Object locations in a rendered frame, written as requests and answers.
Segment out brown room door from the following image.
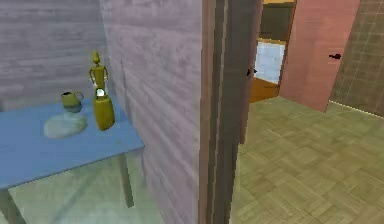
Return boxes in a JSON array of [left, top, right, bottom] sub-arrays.
[[198, 0, 264, 224]]

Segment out blue table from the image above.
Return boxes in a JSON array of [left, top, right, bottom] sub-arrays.
[[0, 97, 146, 224]]

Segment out pale grey-green plate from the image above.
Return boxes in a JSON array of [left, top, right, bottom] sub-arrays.
[[43, 112, 89, 140]]

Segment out pink room door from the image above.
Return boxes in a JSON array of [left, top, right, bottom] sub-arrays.
[[279, 0, 362, 113]]

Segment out olive green mug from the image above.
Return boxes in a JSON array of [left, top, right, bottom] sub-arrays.
[[61, 91, 85, 113]]

